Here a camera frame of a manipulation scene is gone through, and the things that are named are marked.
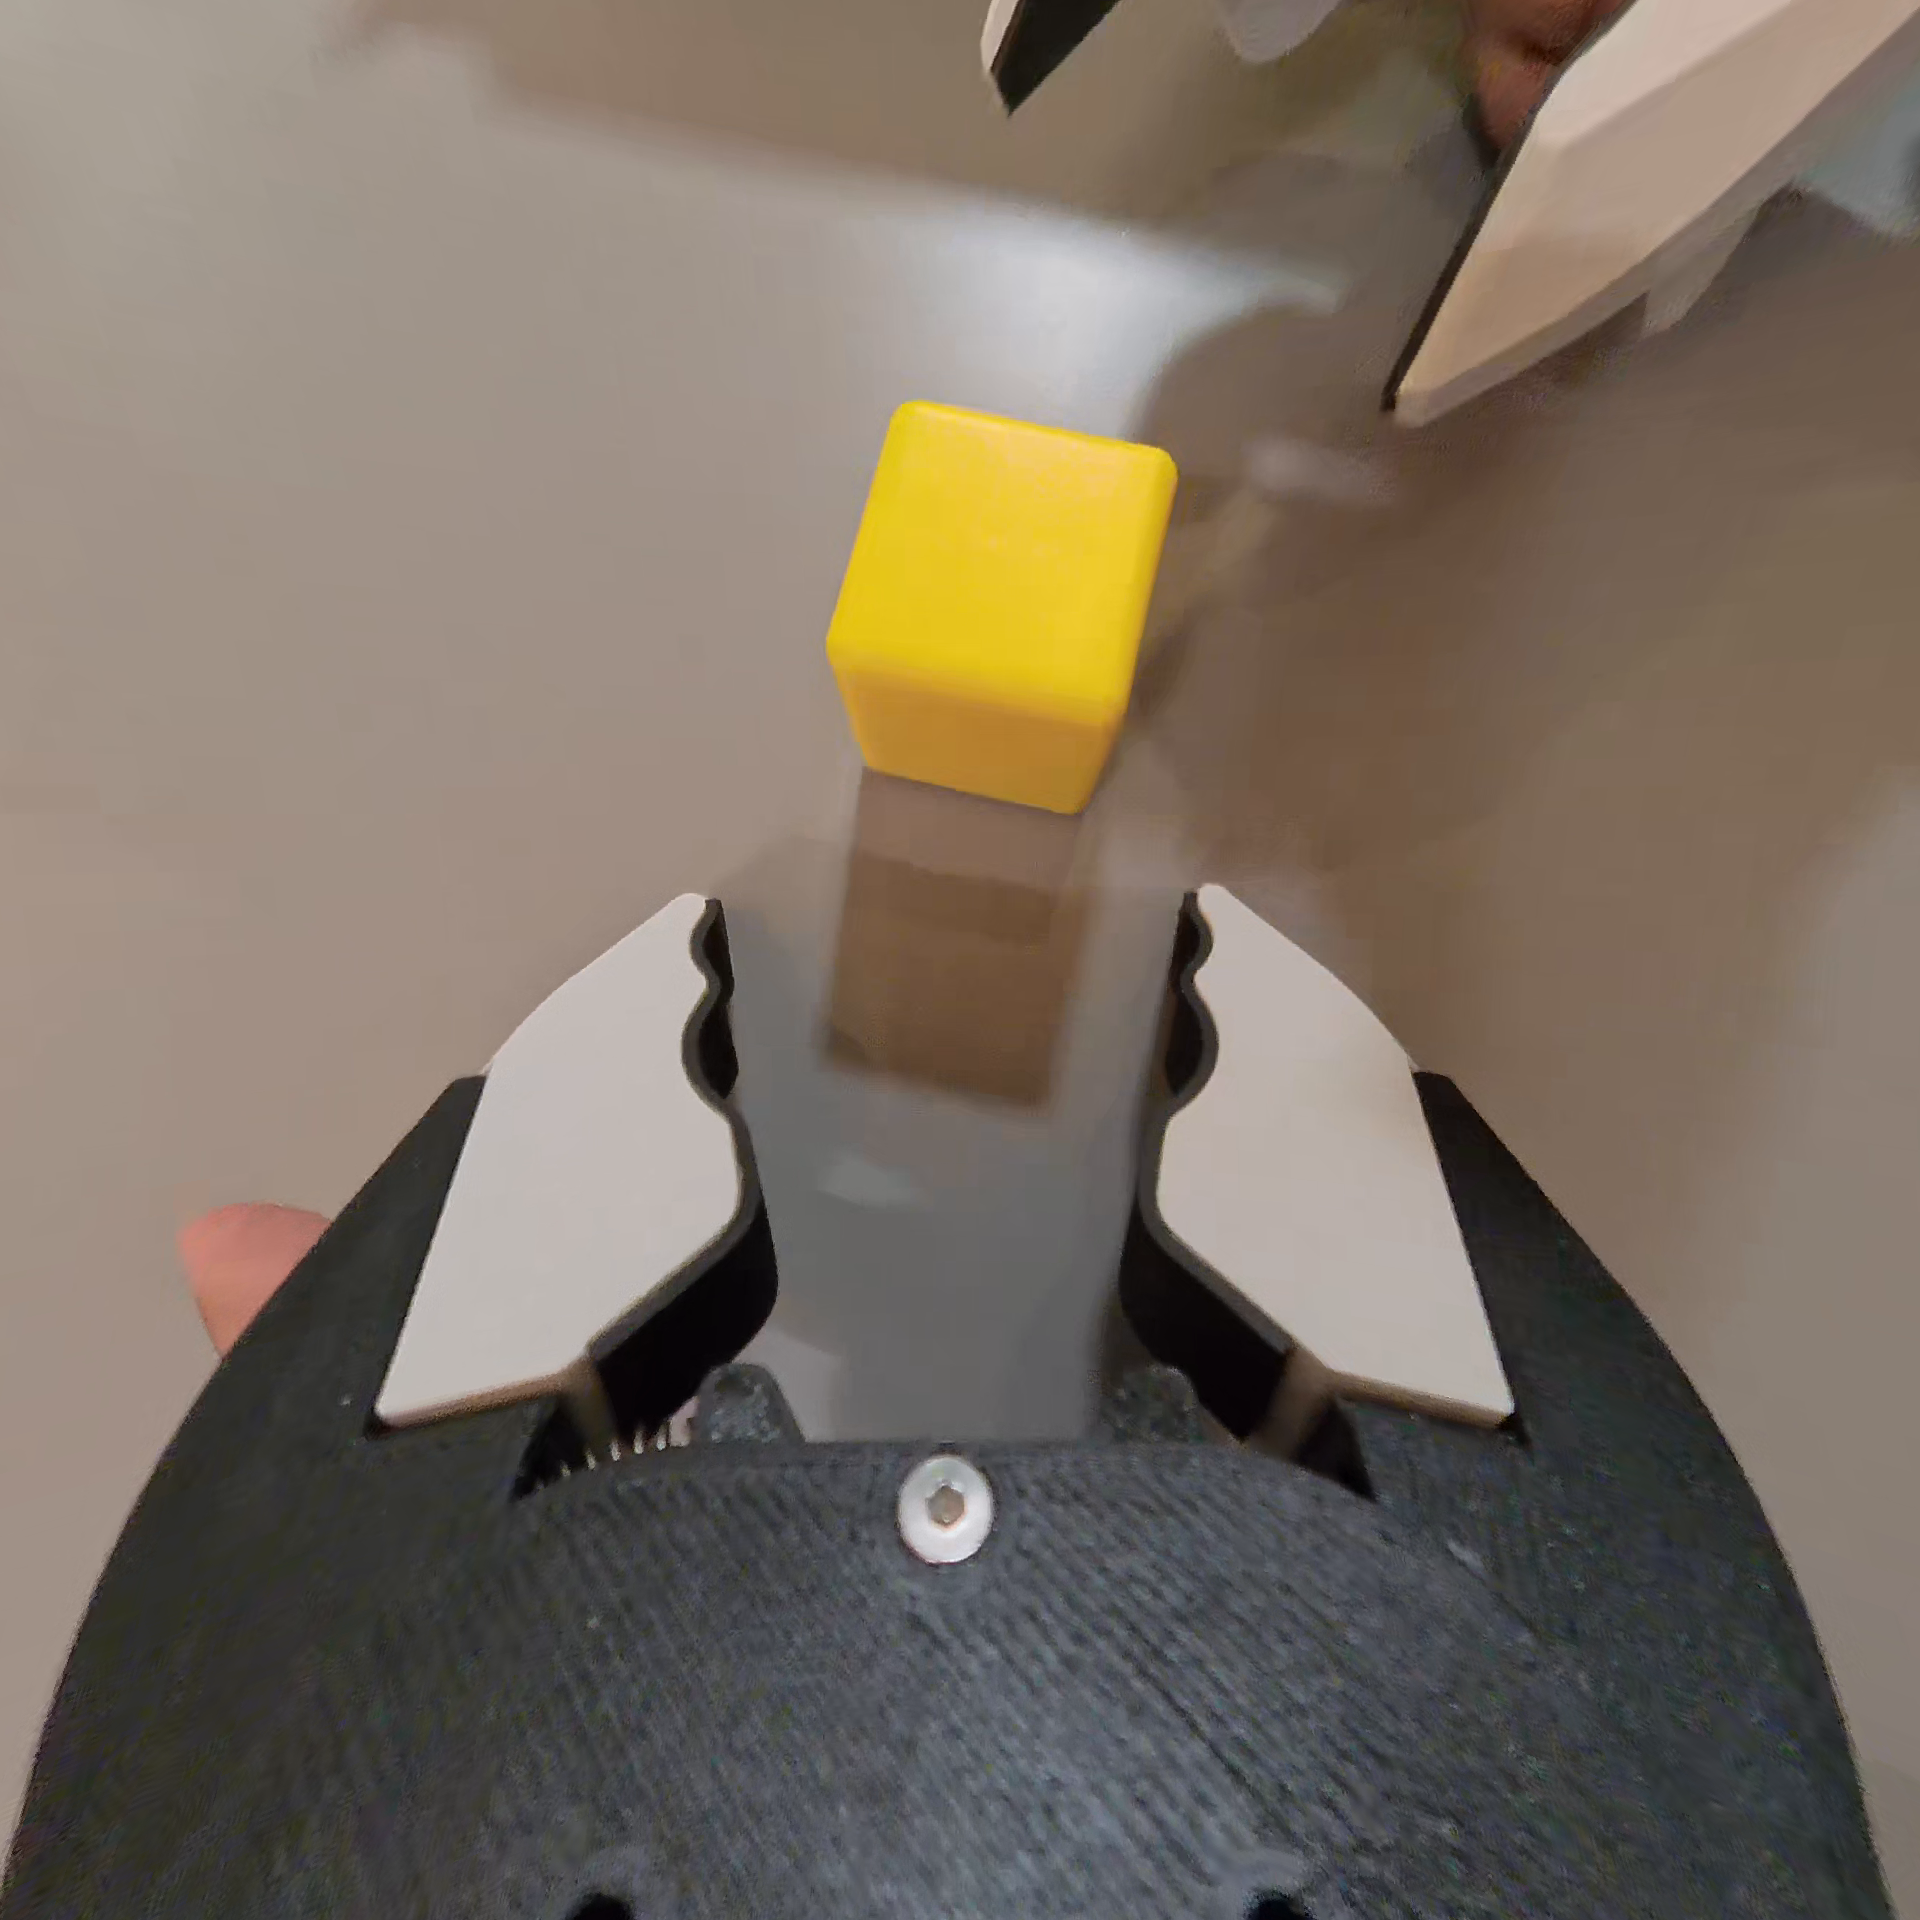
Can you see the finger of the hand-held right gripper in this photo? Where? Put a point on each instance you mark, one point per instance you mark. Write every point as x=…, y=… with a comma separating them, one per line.
x=1043, y=36
x=1651, y=164

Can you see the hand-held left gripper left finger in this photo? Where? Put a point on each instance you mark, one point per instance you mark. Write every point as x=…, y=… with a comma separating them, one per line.
x=571, y=1200

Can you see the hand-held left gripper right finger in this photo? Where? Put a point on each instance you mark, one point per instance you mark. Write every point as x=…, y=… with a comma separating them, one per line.
x=1319, y=1200

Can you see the yellow cube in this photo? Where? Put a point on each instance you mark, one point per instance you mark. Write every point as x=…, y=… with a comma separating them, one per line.
x=998, y=586

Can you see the grey desk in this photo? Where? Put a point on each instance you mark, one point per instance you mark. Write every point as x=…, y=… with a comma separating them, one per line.
x=375, y=600

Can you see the person's right hand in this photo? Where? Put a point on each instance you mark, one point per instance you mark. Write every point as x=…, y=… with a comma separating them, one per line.
x=1523, y=52

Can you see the person's left hand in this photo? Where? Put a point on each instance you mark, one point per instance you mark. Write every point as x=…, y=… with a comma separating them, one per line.
x=242, y=1266

